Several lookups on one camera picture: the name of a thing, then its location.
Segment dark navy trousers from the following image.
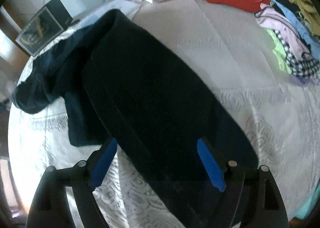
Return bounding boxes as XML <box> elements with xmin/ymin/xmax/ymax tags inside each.
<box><xmin>14</xmin><ymin>9</ymin><xmax>258</xmax><ymax>227</ymax></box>

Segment lilac purple garment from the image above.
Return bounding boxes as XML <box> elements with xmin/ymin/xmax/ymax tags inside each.
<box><xmin>294</xmin><ymin>75</ymin><xmax>318</xmax><ymax>86</ymax></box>

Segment black white checked garment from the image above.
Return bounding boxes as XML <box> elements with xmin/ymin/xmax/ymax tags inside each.
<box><xmin>274</xmin><ymin>30</ymin><xmax>319</xmax><ymax>78</ymax></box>

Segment light green garment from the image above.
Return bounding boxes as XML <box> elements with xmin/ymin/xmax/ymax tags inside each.
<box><xmin>266</xmin><ymin>29</ymin><xmax>292</xmax><ymax>74</ymax></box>

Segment white lace tablecloth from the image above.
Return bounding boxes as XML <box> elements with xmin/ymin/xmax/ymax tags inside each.
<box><xmin>8</xmin><ymin>0</ymin><xmax>319</xmax><ymax>218</ymax></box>

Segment light blue garment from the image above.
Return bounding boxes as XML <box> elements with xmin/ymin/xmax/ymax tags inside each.
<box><xmin>270</xmin><ymin>0</ymin><xmax>319</xmax><ymax>60</ymax></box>

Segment black framed box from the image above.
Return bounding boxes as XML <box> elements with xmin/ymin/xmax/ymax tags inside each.
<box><xmin>16</xmin><ymin>0</ymin><xmax>73</xmax><ymax>56</ymax></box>

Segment pink garment black trim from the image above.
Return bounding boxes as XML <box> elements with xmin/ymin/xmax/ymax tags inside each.
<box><xmin>254</xmin><ymin>3</ymin><xmax>312</xmax><ymax>60</ymax></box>

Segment olive yellow garment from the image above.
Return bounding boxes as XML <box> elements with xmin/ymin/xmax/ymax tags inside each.
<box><xmin>288</xmin><ymin>0</ymin><xmax>319</xmax><ymax>36</ymax></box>

